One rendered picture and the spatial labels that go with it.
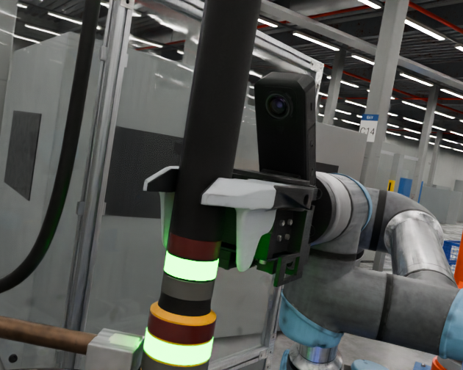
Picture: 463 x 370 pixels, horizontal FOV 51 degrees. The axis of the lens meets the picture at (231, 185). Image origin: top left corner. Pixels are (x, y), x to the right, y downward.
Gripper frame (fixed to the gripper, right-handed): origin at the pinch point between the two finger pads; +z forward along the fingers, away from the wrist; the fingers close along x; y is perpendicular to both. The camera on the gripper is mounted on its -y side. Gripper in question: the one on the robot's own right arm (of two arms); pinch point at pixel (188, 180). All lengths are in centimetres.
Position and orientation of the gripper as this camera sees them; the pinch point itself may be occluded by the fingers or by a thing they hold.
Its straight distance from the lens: 29.6
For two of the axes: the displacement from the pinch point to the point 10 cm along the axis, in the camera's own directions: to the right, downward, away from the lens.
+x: -8.6, -1.8, 4.8
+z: -4.8, -0.2, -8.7
